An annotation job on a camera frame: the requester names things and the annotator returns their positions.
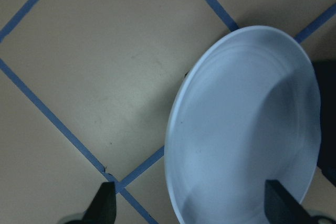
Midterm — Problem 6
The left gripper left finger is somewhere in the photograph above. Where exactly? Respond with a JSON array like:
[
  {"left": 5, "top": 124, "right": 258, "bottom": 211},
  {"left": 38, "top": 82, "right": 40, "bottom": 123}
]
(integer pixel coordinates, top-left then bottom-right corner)
[{"left": 81, "top": 182, "right": 117, "bottom": 223}]

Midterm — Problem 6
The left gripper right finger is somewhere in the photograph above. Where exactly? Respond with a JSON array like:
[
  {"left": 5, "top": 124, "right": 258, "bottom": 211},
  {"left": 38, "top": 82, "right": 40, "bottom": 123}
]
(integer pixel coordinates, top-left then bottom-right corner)
[{"left": 264, "top": 180, "right": 315, "bottom": 224}]

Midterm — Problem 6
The blue plate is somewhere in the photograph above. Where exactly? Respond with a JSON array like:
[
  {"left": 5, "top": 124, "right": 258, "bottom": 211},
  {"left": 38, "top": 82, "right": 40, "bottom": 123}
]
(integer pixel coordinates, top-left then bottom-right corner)
[{"left": 164, "top": 26, "right": 321, "bottom": 223}]

